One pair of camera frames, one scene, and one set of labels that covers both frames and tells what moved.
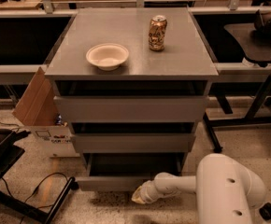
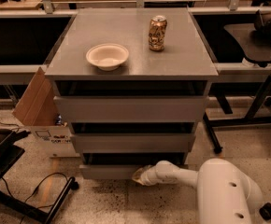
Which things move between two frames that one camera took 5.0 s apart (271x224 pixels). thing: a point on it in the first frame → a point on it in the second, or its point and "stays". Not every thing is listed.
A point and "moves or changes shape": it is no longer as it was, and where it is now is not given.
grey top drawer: [132, 108] stays
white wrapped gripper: [149, 189] → [148, 177]
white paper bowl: [106, 56] stays
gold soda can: [157, 33] stays
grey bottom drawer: [125, 172] moves or changes shape
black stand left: [1, 152] stays
